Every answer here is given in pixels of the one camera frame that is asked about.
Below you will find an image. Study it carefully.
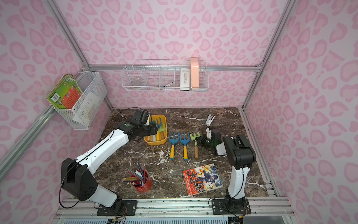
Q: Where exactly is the yellow plastic storage box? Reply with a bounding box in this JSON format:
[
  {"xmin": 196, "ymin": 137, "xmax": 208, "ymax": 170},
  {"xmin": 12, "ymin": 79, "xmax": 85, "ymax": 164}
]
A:
[{"xmin": 144, "ymin": 115, "xmax": 168, "ymax": 146}]

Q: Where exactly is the light green rake wooden handle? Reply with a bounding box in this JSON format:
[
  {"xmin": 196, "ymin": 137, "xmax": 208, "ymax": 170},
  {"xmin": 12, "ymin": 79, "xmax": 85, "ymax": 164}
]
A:
[{"xmin": 190, "ymin": 132, "xmax": 201, "ymax": 159}]

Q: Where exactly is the blue rake yellow handle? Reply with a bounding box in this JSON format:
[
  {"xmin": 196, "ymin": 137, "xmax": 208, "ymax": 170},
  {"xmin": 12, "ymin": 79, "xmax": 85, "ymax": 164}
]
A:
[
  {"xmin": 179, "ymin": 133, "xmax": 190, "ymax": 161},
  {"xmin": 169, "ymin": 132, "xmax": 179, "ymax": 160}
]

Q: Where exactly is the light blue rake white handle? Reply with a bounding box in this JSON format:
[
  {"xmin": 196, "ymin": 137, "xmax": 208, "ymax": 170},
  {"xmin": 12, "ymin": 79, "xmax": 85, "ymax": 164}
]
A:
[{"xmin": 152, "ymin": 118, "xmax": 162, "ymax": 142}]

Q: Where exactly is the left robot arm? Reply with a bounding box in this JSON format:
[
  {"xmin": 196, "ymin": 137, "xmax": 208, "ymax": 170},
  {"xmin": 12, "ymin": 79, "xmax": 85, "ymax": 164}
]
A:
[{"xmin": 60, "ymin": 108, "xmax": 158, "ymax": 210}]

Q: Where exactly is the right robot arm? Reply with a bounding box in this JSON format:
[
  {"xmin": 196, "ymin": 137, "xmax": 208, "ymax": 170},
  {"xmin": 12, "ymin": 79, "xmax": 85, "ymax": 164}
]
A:
[{"xmin": 196, "ymin": 129, "xmax": 256, "ymax": 208}]

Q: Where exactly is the pink box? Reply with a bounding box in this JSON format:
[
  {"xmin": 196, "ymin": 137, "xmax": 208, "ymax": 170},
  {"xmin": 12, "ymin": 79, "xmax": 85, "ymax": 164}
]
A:
[{"xmin": 190, "ymin": 57, "xmax": 199, "ymax": 90}]

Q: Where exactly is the white blue stapler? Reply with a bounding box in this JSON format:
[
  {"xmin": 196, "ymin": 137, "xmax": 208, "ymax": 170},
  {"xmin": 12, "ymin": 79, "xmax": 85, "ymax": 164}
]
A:
[{"xmin": 206, "ymin": 114, "xmax": 215, "ymax": 127}]

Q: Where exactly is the grey round tin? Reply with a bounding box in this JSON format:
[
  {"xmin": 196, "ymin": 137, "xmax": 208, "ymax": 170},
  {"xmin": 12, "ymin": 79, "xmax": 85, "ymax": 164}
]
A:
[{"xmin": 132, "ymin": 77, "xmax": 142, "ymax": 87}]

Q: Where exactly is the red comic book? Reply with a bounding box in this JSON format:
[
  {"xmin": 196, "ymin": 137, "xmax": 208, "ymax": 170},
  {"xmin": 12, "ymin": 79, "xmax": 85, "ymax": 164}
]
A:
[{"xmin": 183, "ymin": 163, "xmax": 223, "ymax": 197}]

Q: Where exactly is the white paper sheet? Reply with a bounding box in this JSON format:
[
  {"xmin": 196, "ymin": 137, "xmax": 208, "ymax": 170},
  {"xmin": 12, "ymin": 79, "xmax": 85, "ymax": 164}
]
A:
[{"xmin": 72, "ymin": 91, "xmax": 104, "ymax": 127}]

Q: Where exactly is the red pencil cup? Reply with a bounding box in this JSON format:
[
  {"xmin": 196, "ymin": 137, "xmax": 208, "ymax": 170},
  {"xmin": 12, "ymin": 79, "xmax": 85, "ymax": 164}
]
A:
[{"xmin": 131, "ymin": 170, "xmax": 153, "ymax": 193}]

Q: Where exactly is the white card pack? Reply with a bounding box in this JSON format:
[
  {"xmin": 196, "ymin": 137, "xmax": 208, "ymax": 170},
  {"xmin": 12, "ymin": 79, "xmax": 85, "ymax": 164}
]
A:
[{"xmin": 180, "ymin": 68, "xmax": 191, "ymax": 91}]

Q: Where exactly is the green red book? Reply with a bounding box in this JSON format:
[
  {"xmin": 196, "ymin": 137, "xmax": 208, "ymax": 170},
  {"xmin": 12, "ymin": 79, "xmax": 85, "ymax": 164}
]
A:
[{"xmin": 47, "ymin": 74, "xmax": 83, "ymax": 109}]

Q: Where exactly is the white wire wall shelf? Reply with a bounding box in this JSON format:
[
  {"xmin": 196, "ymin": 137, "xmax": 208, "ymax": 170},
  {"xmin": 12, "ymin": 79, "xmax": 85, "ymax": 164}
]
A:
[{"xmin": 121, "ymin": 59, "xmax": 209, "ymax": 91}]

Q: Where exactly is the white mesh wall basket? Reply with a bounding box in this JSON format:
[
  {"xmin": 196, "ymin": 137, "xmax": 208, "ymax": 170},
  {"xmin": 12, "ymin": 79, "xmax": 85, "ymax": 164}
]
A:
[{"xmin": 55, "ymin": 71, "xmax": 107, "ymax": 130}]

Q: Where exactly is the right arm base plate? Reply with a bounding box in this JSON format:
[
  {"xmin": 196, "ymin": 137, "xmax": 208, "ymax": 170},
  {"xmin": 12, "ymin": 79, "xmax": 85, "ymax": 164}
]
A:
[{"xmin": 209, "ymin": 198, "xmax": 252, "ymax": 216}]

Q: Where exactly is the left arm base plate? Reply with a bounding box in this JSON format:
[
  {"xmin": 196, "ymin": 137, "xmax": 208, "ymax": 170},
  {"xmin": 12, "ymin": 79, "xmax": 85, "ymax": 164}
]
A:
[{"xmin": 97, "ymin": 199, "xmax": 138, "ymax": 217}]

